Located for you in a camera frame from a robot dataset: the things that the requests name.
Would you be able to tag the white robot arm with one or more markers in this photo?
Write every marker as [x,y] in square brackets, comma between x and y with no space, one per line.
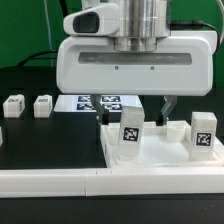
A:
[126,47]

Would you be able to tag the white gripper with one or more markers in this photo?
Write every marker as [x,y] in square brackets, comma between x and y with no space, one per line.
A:
[129,49]

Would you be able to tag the white block at left edge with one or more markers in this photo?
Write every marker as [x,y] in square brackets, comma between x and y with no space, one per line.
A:
[1,137]

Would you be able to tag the white sheet with tags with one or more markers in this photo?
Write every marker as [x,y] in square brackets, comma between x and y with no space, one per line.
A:
[82,103]

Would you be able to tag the white square table top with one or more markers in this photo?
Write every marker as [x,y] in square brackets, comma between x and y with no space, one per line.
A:
[155,149]

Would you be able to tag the white front obstacle bar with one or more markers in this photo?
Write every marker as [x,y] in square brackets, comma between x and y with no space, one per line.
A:
[105,182]

